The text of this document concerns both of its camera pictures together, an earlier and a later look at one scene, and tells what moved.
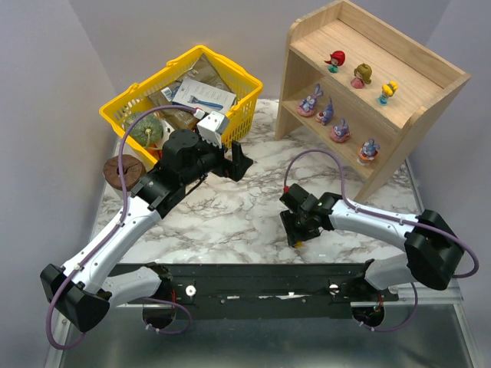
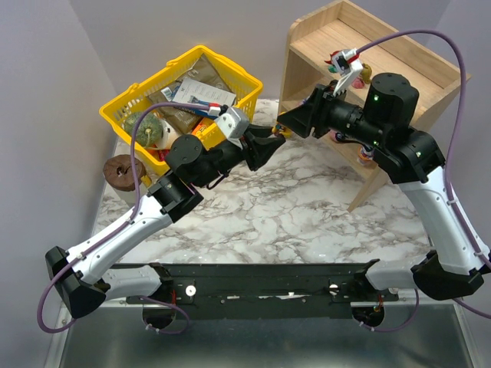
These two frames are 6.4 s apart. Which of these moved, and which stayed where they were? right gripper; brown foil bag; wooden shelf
Moved: right gripper
Stayed: brown foil bag; wooden shelf
